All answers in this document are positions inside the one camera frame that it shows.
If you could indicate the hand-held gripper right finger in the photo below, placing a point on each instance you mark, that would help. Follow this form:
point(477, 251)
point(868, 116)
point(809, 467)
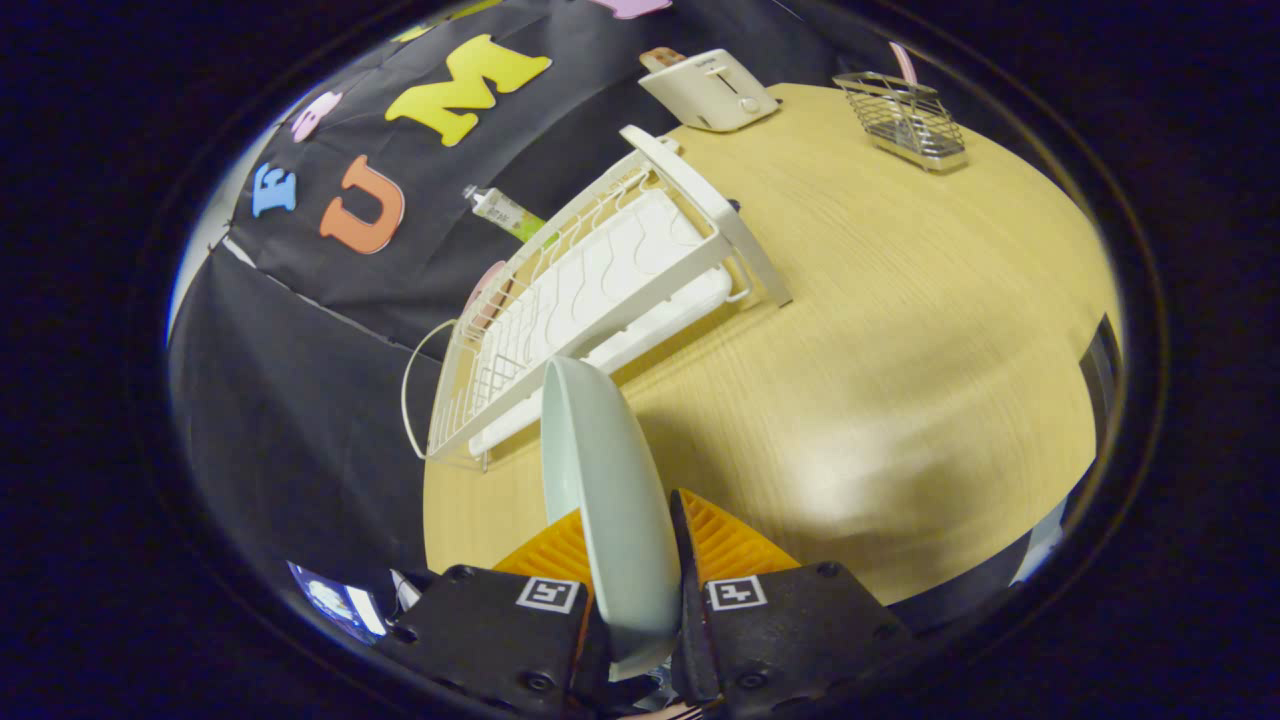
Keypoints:
point(790, 630)

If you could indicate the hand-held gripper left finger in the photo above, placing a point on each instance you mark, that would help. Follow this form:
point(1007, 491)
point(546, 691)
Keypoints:
point(480, 630)

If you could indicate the white toaster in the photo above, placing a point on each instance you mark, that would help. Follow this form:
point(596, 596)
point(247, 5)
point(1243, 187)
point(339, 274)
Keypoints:
point(712, 92)

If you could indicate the bread slice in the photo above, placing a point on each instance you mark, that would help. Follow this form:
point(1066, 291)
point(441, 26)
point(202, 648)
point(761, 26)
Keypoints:
point(662, 58)

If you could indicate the clear bottle with green liquid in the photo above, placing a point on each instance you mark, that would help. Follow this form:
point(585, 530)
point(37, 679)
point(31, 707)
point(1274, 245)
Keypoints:
point(505, 212)

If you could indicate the pink plate with food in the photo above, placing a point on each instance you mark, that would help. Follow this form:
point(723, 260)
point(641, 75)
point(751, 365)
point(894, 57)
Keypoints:
point(486, 292)

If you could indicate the pale green plate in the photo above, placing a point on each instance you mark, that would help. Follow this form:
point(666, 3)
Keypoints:
point(615, 500)

